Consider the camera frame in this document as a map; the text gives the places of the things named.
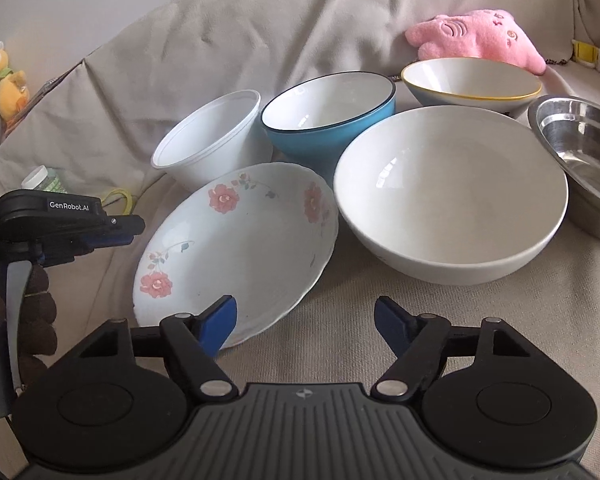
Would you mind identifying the white plastic bowl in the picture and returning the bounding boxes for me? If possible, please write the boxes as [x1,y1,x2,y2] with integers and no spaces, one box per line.
[150,90,273,192]

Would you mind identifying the blue bowl black rim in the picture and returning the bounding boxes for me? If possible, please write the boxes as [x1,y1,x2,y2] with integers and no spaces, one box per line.
[260,72,396,181]

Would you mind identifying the white cap bottle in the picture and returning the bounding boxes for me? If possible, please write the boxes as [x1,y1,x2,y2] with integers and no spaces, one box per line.
[21,165,68,193]

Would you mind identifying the floral white plate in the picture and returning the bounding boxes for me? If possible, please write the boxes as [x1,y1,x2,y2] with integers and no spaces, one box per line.
[133,162,338,348]

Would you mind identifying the yellow duck plush toy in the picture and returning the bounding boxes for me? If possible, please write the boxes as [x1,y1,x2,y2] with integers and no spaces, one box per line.
[0,41,30,124]

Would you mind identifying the large white ceramic bowl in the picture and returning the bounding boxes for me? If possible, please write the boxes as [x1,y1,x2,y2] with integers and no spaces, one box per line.
[334,105,569,285]

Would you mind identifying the stainless steel bowl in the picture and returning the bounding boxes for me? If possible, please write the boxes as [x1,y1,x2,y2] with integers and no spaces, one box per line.
[528,96,600,239]

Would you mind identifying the pink plush toy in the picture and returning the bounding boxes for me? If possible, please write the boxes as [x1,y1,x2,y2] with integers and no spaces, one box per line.
[405,9,546,75]

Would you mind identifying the yellow white clip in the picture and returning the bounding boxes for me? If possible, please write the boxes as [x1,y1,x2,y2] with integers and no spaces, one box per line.
[572,40,600,72]

